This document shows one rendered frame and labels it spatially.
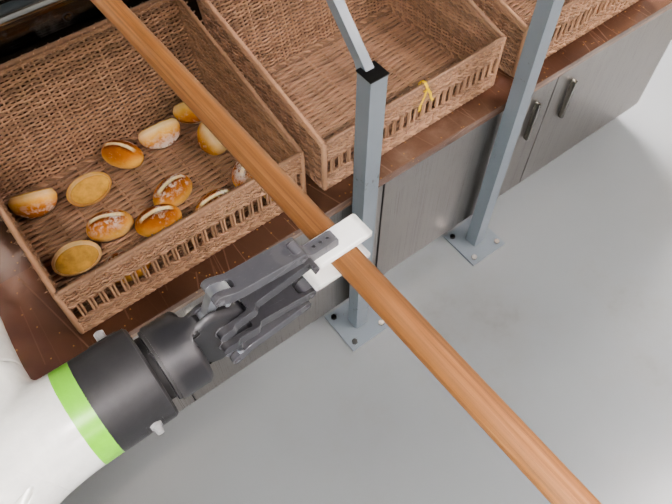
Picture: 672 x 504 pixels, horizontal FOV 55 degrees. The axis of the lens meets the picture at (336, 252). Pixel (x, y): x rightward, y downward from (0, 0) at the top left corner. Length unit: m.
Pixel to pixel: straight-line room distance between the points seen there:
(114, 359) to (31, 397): 0.07
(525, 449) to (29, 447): 0.39
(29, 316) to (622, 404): 1.52
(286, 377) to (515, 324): 0.69
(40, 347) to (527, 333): 1.31
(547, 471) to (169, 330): 0.33
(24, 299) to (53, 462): 0.90
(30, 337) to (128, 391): 0.85
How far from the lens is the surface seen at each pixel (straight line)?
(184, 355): 0.57
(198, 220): 1.27
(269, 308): 0.63
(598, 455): 1.91
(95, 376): 0.56
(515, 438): 0.57
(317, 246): 0.61
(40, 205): 1.50
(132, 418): 0.57
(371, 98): 1.17
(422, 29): 1.85
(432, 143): 1.56
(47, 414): 0.57
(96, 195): 1.49
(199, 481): 1.80
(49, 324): 1.39
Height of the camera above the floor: 1.72
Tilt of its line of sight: 57 degrees down
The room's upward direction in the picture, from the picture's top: straight up
